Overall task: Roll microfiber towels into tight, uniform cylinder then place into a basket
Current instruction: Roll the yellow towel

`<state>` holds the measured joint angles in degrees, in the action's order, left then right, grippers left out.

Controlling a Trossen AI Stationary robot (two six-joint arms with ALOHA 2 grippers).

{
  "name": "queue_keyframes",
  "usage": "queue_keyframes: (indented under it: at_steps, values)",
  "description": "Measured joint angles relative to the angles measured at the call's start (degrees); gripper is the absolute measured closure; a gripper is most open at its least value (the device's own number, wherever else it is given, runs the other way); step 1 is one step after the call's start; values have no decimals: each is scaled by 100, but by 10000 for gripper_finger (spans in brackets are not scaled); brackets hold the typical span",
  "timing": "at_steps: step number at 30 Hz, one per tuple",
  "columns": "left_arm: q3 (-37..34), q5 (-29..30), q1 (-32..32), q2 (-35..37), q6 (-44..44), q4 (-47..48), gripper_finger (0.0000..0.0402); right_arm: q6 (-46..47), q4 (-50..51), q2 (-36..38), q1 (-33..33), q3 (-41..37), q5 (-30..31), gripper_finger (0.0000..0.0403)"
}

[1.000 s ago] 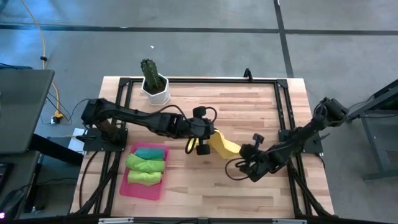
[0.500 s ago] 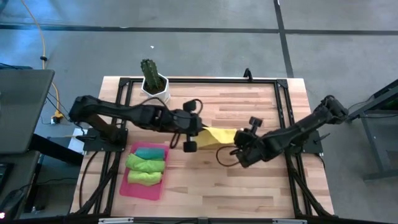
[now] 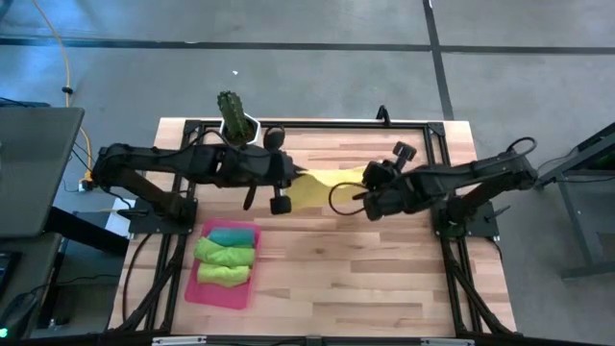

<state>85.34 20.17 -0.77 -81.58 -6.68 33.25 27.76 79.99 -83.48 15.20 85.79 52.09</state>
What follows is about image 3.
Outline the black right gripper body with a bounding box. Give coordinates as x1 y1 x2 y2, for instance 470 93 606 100
362 161 409 222

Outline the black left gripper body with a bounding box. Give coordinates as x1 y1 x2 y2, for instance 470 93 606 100
266 152 308 187

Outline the yellow microfiber towel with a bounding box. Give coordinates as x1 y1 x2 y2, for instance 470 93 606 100
286 165 385 211

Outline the teal microfiber towel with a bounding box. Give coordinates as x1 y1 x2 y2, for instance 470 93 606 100
207 227 256 249

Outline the green microfiber towel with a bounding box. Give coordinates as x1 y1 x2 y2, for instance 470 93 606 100
193 236 257 268
196 261 252 289

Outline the pink tray mat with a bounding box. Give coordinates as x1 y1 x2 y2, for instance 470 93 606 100
184 218 263 311

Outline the green cactus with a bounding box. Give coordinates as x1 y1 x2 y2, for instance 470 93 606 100
215 89 252 145

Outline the white paper sheet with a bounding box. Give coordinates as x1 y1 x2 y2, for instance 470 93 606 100
104 196 138 240

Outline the grey metal table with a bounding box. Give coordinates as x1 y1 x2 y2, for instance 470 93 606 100
530 122 615 281

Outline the black desk beam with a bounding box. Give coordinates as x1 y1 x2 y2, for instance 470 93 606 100
45 206 131 257

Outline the dark grey desk top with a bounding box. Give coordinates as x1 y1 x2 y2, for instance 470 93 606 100
0 106 86 240

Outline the black rounded device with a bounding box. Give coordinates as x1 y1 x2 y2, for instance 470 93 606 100
0 291 39 340

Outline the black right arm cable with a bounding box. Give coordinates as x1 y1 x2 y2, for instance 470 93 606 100
329 181 367 216

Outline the black triangular bracket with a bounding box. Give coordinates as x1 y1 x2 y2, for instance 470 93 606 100
375 104 393 128

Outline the black aluminium table frame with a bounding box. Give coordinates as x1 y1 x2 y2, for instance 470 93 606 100
111 118 519 337

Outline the silver bracket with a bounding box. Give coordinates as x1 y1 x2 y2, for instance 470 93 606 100
420 337 476 346
152 335 208 346

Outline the thin black floor cable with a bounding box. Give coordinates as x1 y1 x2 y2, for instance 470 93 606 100
61 143 116 194

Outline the yellow extension cord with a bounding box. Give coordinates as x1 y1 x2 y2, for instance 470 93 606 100
31 0 101 192

